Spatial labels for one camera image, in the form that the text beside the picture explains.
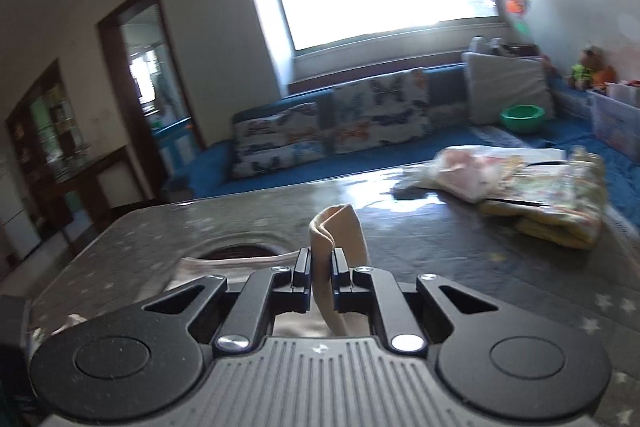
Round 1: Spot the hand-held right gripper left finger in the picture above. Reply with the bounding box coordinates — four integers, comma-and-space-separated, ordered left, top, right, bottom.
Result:
142, 247, 313, 355

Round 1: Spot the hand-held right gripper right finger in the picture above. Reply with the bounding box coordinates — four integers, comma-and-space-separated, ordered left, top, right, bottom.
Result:
332, 248, 501, 355

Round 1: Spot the cream garment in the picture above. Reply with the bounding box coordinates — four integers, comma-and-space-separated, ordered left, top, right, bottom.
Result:
47, 203, 373, 342

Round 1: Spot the clear plastic bag with clothes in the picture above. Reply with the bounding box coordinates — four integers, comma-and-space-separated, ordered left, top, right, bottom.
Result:
415, 146, 568, 204

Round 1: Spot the round black induction cooktop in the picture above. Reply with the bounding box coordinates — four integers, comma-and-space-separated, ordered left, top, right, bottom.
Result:
200, 243, 281, 261

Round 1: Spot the white fridge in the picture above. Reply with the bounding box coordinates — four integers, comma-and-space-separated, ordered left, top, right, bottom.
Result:
0, 194, 41, 264

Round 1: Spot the grey quilted star table cover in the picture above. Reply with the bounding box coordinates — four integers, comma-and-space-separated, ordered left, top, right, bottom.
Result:
25, 162, 640, 427

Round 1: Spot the butterfly print sofa cushion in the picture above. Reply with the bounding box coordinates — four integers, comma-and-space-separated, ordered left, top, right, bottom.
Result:
332, 69, 431, 154
232, 103, 327, 180

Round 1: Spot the blue sofa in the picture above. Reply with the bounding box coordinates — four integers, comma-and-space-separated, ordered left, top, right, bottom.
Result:
187, 62, 640, 228

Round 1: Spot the dark wooden sideboard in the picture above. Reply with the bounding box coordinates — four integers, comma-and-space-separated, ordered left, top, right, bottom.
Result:
47, 146, 133, 248

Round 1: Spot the blue cabinet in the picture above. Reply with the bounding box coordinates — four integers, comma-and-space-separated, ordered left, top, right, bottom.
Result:
150, 119, 196, 172

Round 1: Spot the dark wooden display shelf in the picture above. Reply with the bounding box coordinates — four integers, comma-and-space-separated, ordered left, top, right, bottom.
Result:
5, 59, 86, 188

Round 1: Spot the yellow folded blanket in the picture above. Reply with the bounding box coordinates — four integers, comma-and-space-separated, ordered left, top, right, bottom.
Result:
477, 147, 608, 250

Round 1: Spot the green bowl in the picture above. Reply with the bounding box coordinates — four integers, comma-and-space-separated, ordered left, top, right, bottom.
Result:
500, 104, 547, 134

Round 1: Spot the grey pillow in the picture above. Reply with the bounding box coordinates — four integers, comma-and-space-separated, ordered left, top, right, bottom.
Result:
461, 52, 556, 125

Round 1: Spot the white and black plush toy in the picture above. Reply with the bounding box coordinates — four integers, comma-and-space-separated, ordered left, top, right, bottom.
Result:
470, 36, 546, 58

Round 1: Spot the clear plastic storage box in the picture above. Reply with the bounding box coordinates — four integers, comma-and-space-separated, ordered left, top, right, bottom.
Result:
585, 82, 640, 162

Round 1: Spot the brown teddy bear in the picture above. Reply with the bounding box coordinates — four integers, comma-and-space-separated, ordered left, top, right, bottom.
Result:
567, 47, 616, 90

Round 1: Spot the colourful pinwheel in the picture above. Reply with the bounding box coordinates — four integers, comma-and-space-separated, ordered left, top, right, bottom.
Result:
502, 0, 533, 32

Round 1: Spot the dark wooden door frame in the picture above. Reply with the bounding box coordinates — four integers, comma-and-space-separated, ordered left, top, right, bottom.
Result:
96, 0, 206, 202

